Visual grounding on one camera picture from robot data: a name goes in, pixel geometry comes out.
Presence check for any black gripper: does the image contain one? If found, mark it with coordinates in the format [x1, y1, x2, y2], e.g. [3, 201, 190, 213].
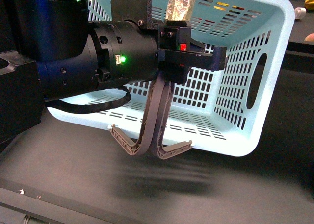
[111, 0, 226, 84]

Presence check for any grey basket handle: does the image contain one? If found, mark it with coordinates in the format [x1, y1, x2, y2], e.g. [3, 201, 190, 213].
[110, 72, 171, 156]
[150, 82, 192, 160]

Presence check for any light blue plastic basket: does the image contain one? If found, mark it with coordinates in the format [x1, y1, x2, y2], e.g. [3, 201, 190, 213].
[49, 0, 294, 156]

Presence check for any peach at right edge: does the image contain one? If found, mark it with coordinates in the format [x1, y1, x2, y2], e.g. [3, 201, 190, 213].
[304, 33, 314, 42]

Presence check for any yellow fruit at edge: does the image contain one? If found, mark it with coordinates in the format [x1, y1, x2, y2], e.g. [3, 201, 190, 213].
[304, 0, 314, 11]

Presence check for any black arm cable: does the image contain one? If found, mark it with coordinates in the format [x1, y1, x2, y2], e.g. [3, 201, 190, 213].
[50, 85, 132, 114]

